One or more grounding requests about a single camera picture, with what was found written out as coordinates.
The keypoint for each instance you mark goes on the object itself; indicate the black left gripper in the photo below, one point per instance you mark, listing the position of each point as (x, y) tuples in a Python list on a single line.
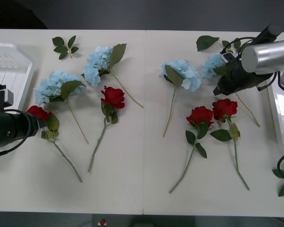
[(14, 127)]

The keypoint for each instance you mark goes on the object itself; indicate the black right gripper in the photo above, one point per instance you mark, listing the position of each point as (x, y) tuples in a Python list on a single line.
[(234, 80)]

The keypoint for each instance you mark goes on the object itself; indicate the pale blue flower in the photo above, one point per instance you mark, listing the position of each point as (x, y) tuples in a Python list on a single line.
[(97, 61), (52, 82), (209, 66), (189, 73)]

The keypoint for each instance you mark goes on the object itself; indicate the red rose with stem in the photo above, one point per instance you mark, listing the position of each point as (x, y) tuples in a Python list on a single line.
[(224, 108), (112, 95), (38, 112), (200, 116)]

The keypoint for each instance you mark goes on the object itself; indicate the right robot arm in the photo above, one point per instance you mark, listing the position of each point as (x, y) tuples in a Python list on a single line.
[(262, 56)]

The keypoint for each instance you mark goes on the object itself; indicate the single loose green leaf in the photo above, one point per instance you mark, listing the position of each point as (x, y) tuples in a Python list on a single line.
[(204, 42)]

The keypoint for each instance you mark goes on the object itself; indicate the shallow white box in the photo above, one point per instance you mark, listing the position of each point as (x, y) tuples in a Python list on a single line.
[(14, 71), (281, 113)]

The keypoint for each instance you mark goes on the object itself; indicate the small red object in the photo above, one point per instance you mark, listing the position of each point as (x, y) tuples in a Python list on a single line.
[(102, 222)]

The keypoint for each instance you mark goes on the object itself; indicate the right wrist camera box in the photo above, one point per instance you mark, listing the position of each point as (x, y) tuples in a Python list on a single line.
[(228, 57)]

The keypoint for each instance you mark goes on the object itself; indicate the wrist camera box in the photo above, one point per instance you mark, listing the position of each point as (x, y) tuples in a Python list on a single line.
[(7, 98), (228, 57)]

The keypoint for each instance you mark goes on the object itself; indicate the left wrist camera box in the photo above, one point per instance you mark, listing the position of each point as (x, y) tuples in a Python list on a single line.
[(7, 98)]

